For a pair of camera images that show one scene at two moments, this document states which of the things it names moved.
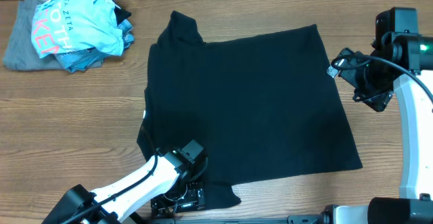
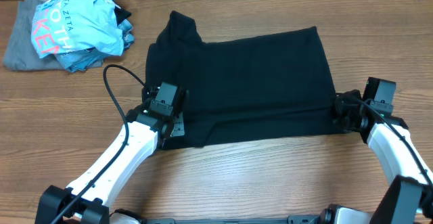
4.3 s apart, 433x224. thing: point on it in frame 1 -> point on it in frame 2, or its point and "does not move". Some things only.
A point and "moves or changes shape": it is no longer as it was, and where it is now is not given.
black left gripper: x=196 y=195 -> x=179 y=126
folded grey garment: x=20 y=53 does not move
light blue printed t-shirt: x=76 y=17 does not move
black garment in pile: x=120 y=15 does not move
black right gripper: x=347 y=70 -> x=343 y=107
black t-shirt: x=262 y=107 moves or changes shape
